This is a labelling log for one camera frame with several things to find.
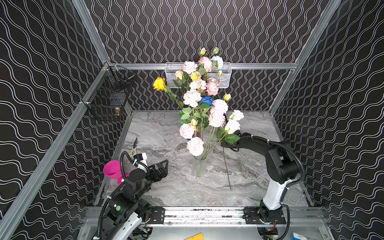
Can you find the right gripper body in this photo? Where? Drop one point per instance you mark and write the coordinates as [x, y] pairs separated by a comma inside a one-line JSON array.
[[233, 142]]

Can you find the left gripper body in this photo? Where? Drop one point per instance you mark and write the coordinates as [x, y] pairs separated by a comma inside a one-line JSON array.
[[155, 172]]

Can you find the clear glass jar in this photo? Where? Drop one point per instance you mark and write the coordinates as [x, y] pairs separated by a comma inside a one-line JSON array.
[[199, 166]]

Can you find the blue flower stem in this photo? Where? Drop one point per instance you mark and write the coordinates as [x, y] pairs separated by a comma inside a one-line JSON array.
[[207, 100]]

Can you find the pink rose spray stem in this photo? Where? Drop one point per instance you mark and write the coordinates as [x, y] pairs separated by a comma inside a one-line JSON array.
[[212, 87]]

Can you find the yellow rose stem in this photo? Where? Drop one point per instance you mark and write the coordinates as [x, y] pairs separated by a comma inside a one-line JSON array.
[[160, 85]]

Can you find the white light-blue flower stem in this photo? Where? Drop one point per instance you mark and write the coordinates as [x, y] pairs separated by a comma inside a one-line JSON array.
[[217, 61]]

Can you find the large pink peony stem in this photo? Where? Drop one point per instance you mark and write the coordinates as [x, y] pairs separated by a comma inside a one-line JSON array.
[[203, 66]]

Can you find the cream rose stem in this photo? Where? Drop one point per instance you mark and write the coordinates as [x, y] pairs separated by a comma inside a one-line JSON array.
[[179, 75]]

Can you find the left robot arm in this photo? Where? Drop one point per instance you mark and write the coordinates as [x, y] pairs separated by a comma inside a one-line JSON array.
[[126, 215]]

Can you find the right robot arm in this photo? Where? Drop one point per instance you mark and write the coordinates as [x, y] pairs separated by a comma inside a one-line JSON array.
[[283, 167]]

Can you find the magenta silicone cup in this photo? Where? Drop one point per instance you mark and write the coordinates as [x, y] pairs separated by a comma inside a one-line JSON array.
[[113, 171]]

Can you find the brass padlock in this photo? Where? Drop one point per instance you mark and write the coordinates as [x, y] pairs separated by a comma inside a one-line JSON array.
[[117, 112]]

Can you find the blue white box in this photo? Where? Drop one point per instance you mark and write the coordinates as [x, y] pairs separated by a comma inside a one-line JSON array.
[[296, 236]]

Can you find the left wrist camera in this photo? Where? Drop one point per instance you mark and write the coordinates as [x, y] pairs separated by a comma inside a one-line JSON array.
[[141, 158]]

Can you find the white handled scissors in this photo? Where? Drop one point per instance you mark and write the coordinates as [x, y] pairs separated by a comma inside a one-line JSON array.
[[134, 151]]

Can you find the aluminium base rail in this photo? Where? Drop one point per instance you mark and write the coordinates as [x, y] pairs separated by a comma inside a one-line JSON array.
[[232, 217]]

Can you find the yellow object below rail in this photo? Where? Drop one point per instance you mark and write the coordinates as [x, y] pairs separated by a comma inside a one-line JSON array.
[[196, 237]]

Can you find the black wire wall basket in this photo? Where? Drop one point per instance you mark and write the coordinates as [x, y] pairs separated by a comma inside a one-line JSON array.
[[112, 91]]

